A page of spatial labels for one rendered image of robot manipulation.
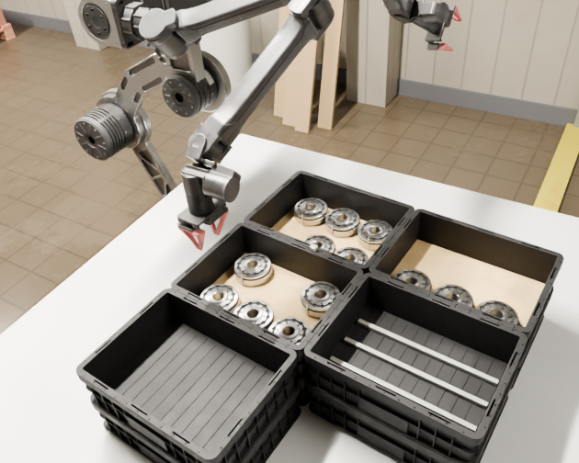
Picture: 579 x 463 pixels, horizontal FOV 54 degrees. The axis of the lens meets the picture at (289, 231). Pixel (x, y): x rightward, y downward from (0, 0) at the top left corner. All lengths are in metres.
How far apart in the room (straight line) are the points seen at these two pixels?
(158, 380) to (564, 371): 1.00
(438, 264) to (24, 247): 2.36
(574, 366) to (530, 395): 0.16
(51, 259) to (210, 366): 1.94
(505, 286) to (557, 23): 2.52
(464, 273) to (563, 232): 0.52
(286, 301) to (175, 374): 0.34
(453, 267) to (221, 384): 0.70
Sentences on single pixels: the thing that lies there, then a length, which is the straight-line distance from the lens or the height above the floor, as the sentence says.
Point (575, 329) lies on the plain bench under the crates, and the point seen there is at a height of 0.70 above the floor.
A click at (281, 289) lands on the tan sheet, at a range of 1.54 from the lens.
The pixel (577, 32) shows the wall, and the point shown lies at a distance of 3.90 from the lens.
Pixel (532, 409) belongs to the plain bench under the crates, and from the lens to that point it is 1.53.
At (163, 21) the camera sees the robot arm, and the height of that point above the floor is 1.48.
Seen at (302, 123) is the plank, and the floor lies 0.06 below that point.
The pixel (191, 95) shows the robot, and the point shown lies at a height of 1.15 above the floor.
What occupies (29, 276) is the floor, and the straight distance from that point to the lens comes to 3.17.
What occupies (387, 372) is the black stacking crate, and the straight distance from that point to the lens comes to 1.36.
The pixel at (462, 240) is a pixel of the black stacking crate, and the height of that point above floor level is 0.88.
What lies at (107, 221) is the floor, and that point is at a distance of 3.34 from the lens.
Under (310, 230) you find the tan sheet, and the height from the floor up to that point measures 0.83.
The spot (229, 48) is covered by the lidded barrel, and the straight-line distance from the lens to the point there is 4.02.
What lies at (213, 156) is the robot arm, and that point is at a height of 1.27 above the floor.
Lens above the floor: 1.92
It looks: 40 degrees down
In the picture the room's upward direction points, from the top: 5 degrees counter-clockwise
